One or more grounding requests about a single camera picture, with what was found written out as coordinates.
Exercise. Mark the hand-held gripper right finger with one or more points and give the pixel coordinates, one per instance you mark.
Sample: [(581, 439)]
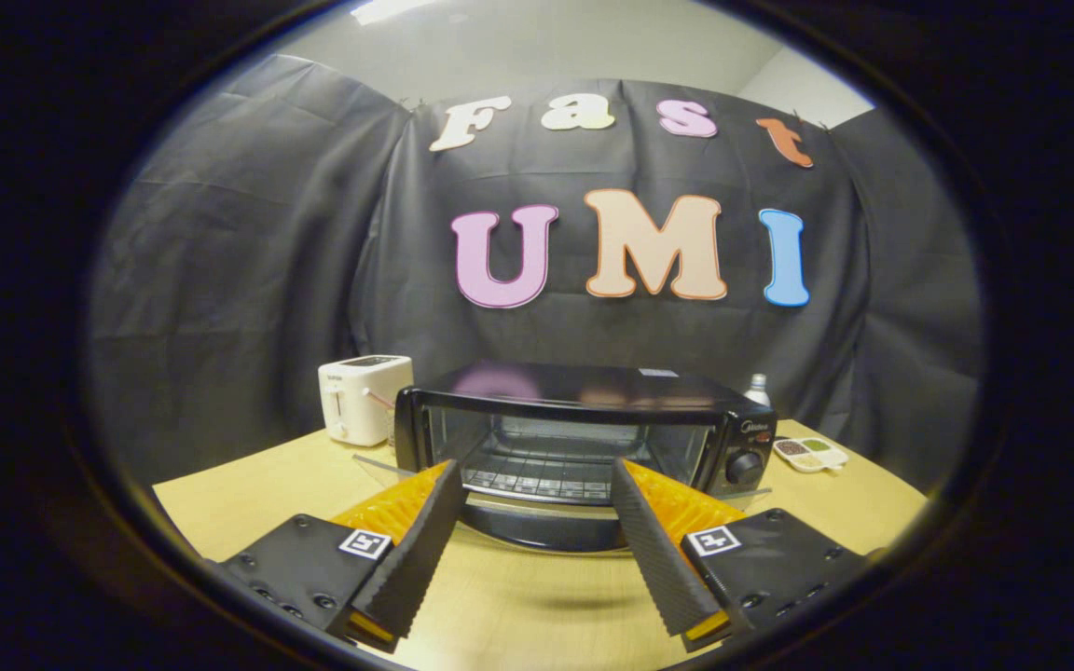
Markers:
[(649, 550)]

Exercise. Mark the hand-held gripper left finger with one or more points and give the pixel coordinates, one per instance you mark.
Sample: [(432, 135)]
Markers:
[(425, 550)]

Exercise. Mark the black toaster oven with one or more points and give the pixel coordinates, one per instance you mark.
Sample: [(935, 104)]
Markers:
[(593, 384)]

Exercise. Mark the white pop-up toaster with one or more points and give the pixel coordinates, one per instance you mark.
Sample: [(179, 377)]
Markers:
[(360, 401)]

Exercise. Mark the white divided spice dish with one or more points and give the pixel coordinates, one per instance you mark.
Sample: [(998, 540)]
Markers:
[(812, 454)]

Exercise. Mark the clear plastic bottle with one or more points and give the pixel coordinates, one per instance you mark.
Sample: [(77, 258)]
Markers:
[(758, 391)]

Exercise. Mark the black backdrop cloth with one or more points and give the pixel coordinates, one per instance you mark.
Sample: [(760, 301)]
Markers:
[(248, 280)]

